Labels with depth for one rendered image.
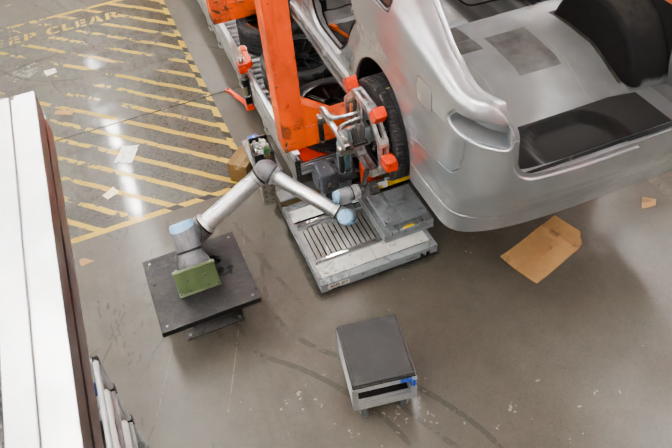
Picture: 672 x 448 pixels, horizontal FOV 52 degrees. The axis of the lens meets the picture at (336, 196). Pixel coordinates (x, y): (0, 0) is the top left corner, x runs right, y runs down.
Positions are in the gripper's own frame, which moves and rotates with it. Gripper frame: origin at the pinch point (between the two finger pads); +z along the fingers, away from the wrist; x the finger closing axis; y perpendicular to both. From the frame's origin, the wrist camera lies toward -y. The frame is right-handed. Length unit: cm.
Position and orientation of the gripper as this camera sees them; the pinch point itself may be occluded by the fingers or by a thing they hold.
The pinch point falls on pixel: (388, 177)
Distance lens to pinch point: 425.7
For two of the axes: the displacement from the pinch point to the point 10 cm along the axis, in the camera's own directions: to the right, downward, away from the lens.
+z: 9.2, -3.1, 2.2
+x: 2.1, -0.7, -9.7
